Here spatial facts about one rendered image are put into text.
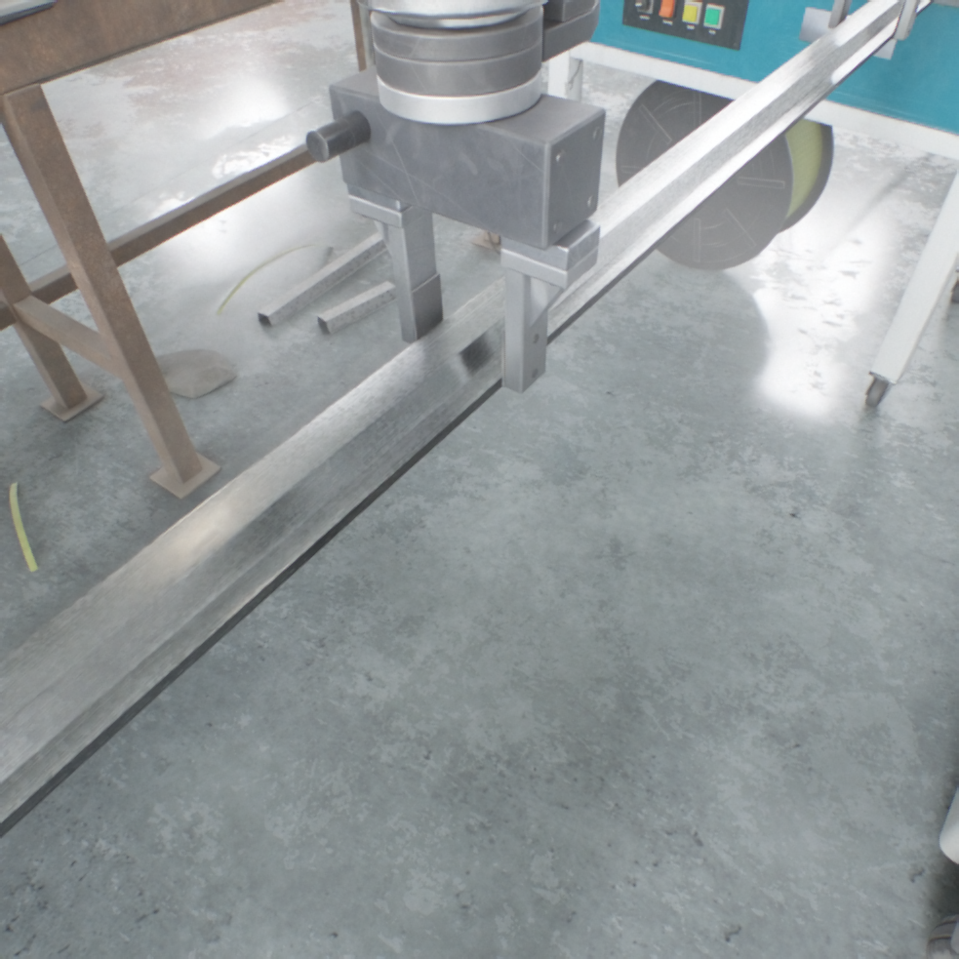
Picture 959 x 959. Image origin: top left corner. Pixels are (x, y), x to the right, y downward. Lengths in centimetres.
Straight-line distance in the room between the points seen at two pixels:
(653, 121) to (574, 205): 151
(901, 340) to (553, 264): 128
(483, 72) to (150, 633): 27
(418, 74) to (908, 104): 118
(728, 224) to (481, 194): 151
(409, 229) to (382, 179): 4
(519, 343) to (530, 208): 9
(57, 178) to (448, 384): 86
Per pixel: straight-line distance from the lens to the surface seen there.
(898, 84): 146
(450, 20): 34
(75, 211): 122
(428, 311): 46
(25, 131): 117
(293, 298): 189
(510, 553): 127
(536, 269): 37
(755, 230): 182
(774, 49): 152
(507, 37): 34
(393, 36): 35
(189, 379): 172
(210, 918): 109
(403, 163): 39
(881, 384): 168
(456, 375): 42
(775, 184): 176
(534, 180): 34
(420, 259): 44
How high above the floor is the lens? 101
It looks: 47 degrees down
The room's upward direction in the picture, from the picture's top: 2 degrees counter-clockwise
